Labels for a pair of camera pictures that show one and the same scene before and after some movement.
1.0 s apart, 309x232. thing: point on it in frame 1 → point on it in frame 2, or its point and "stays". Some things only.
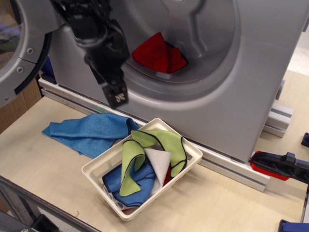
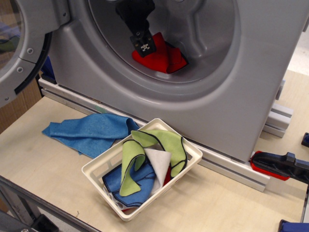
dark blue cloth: [144, 177] stays
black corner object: [305, 141] stays
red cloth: [156, 53] stays
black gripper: [106, 52] → [135, 12]
